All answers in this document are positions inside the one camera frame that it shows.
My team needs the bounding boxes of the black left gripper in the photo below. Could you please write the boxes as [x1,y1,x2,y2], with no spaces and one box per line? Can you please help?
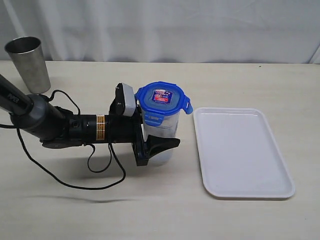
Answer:
[107,83,181,167]

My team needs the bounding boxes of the clear plastic container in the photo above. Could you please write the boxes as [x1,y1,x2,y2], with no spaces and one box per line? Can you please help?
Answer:
[142,110,180,167]

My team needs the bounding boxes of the blue container lid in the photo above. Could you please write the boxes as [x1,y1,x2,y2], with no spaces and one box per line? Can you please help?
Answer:
[135,81,193,128]

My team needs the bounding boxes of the stainless steel cup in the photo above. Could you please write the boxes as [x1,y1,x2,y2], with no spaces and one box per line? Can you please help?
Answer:
[4,36,51,94]

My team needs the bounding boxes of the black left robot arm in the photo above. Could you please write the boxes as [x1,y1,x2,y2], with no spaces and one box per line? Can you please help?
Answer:
[0,76,180,166]

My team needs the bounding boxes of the white plastic tray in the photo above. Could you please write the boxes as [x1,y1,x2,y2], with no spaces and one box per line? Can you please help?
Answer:
[193,107,296,200]

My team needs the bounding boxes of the white backdrop curtain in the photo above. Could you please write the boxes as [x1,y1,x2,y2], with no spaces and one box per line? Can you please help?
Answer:
[0,0,320,64]

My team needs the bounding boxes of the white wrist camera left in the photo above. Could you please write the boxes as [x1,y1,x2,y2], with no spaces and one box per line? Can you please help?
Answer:
[121,83,137,117]

